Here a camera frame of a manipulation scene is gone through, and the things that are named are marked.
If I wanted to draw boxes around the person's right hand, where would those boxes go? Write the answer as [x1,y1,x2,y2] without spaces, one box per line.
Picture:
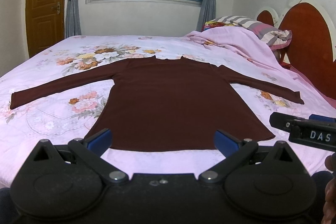
[321,153,336,224]

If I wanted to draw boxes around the colourful red pillow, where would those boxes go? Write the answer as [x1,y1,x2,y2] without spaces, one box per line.
[202,20,235,31]

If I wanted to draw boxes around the brown wooden door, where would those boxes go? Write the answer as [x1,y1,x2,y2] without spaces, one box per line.
[26,0,65,57]

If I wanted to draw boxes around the pink blanket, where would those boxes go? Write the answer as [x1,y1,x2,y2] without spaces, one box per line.
[184,26,292,75]

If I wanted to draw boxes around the striped pillow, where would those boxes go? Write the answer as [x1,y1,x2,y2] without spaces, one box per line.
[212,15,292,51]

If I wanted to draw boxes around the dark maroon long-sleeve shirt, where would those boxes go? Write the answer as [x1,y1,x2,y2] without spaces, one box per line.
[10,57,303,152]

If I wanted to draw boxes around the red wooden headboard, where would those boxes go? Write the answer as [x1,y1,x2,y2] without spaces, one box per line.
[256,0,336,99]

